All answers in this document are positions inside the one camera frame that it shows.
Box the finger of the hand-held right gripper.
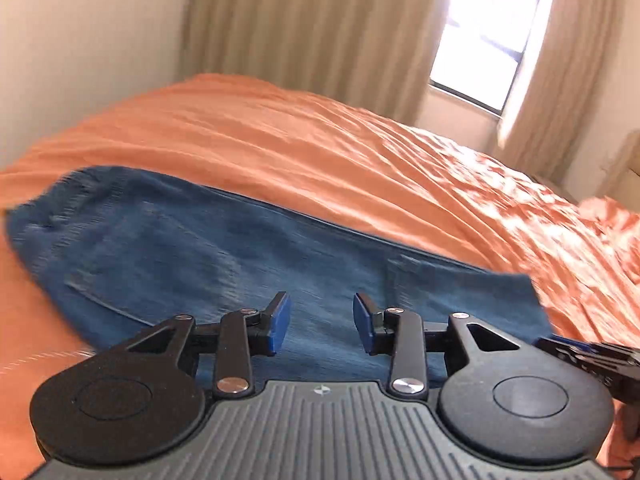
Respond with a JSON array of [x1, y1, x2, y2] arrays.
[[534, 337, 601, 368]]

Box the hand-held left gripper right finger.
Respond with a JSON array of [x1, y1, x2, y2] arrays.
[[353, 292, 524, 397]]

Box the dark-framed window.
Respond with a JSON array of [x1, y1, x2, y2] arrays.
[[427, 0, 548, 116]]

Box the beige bed headboard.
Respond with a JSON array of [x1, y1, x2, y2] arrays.
[[600, 130, 640, 201]]

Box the blue denim pants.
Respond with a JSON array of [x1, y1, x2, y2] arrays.
[[5, 165, 553, 386]]

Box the wide beige curtain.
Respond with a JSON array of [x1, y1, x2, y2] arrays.
[[177, 0, 468, 126]]

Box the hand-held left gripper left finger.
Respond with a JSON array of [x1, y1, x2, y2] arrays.
[[125, 291, 292, 397]]

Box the orange bed sheet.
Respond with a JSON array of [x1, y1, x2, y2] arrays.
[[0, 72, 640, 480]]

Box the narrow beige curtain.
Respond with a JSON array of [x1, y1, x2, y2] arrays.
[[495, 0, 628, 181]]

